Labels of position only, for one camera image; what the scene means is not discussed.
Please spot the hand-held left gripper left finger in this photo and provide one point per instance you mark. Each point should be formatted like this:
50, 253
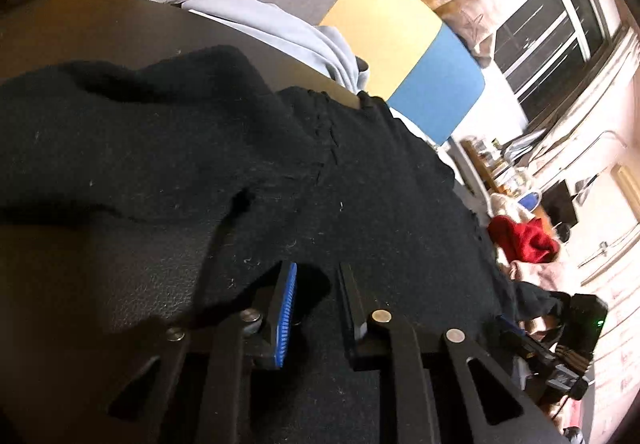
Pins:
286, 314

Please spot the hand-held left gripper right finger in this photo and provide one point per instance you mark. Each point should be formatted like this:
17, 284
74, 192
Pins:
352, 309

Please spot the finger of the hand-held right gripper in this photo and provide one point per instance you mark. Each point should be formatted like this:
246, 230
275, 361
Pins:
525, 346

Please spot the black sweater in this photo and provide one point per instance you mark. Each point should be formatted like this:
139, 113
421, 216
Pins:
200, 149

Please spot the pink sweater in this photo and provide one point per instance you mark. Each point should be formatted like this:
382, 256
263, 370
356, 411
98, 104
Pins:
550, 274

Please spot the red sweater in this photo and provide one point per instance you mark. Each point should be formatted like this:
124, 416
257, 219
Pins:
520, 239

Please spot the black monitor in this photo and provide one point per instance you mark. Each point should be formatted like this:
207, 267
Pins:
560, 206

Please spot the blue chair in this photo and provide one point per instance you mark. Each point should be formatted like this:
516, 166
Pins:
529, 201

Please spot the beige air conditioner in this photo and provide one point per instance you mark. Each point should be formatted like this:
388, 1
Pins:
630, 194

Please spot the wooden desk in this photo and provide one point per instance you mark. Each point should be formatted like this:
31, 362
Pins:
492, 184

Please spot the beige patterned curtain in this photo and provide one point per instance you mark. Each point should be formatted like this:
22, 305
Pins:
590, 124

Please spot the grey yellow blue armchair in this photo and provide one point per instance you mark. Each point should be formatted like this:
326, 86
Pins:
390, 39

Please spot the light blue hoodie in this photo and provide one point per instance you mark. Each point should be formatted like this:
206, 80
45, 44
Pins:
280, 29

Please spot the window with white frame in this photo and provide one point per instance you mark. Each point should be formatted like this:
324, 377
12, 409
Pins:
545, 49

